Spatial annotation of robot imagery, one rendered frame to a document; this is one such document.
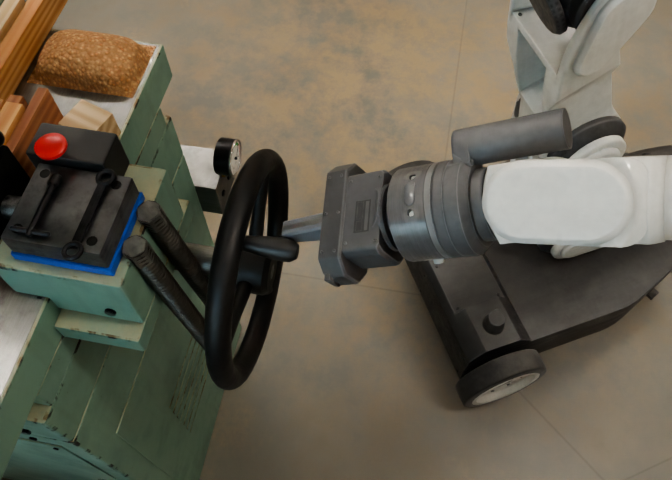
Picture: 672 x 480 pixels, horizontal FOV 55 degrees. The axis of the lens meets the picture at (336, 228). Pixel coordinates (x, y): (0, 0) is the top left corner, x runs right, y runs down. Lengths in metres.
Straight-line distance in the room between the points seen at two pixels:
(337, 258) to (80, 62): 0.43
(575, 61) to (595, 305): 0.77
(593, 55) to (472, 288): 0.71
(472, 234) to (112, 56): 0.51
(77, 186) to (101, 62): 0.24
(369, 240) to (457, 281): 0.91
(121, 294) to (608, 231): 0.43
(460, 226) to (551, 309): 1.00
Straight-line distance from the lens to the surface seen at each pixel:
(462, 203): 0.55
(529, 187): 0.52
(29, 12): 0.95
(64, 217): 0.65
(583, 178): 0.51
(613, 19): 0.89
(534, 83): 1.15
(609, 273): 1.62
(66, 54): 0.89
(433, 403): 1.58
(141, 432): 1.09
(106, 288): 0.65
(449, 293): 1.47
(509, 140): 0.56
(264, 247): 0.66
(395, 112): 2.00
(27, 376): 0.73
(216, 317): 0.66
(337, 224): 0.61
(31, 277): 0.69
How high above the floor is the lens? 1.51
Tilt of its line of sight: 60 degrees down
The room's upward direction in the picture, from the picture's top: straight up
